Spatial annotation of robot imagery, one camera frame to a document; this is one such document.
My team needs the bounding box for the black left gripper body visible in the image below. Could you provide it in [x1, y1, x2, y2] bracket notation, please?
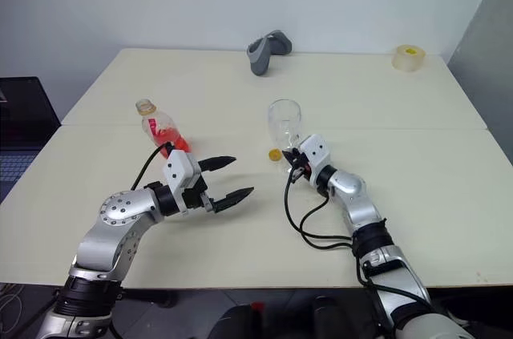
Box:
[181, 174, 218, 212]

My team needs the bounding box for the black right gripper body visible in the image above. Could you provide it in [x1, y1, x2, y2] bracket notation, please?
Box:
[289, 150, 313, 184]

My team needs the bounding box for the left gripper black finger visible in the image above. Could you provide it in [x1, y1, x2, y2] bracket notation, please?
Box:
[210, 186, 256, 214]
[198, 155, 237, 172]

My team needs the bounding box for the bottle with red liquid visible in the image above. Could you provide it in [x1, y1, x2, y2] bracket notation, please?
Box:
[135, 98, 194, 160]

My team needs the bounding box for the grey plastic handheld device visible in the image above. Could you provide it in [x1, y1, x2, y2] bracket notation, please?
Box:
[246, 29, 293, 77]

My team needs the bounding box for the dark rounded shape with red spot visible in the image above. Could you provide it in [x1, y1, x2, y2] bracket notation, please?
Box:
[207, 301, 266, 339]

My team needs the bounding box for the translucent tape roll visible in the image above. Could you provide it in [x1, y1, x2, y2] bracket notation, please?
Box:
[391, 44, 428, 75]

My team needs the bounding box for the black laptop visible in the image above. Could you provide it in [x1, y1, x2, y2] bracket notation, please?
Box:
[0, 76, 63, 196]

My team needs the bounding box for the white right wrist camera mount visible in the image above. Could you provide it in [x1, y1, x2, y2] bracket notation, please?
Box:
[299, 135, 334, 174]

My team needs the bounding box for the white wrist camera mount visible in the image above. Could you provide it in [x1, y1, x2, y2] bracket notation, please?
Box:
[162, 150, 200, 196]
[299, 135, 334, 174]

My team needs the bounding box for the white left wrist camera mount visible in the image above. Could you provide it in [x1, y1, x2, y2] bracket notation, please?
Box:
[162, 150, 200, 196]

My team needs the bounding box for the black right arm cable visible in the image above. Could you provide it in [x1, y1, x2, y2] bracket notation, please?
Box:
[283, 172, 428, 316]

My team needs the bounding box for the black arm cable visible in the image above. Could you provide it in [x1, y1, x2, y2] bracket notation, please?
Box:
[283, 172, 428, 316]
[130, 142, 177, 192]

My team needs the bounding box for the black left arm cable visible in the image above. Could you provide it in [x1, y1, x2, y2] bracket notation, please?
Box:
[130, 142, 177, 192]

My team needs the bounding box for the white floor cable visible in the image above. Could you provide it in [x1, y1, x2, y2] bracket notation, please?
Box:
[0, 282, 26, 317]

